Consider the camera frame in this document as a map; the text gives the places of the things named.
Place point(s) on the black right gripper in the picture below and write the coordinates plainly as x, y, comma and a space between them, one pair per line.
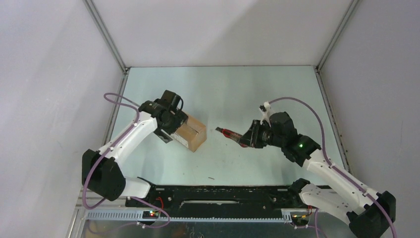
251, 137

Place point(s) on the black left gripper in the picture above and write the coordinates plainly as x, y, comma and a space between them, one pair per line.
179, 118

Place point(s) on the brown cardboard express box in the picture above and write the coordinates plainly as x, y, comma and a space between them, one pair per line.
191, 134

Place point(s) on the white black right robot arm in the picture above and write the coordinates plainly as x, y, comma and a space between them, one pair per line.
331, 170

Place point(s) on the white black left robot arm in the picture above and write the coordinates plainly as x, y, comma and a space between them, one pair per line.
101, 168

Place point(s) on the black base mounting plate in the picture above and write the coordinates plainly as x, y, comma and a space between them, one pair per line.
226, 202

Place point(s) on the right controller board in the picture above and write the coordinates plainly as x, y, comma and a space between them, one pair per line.
300, 221

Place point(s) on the controller board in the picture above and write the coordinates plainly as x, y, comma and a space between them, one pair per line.
300, 221
151, 214

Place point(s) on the left controller board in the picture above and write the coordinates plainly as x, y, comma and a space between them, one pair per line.
151, 214

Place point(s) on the aluminium frame rail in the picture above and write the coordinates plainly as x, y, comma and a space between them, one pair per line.
130, 210

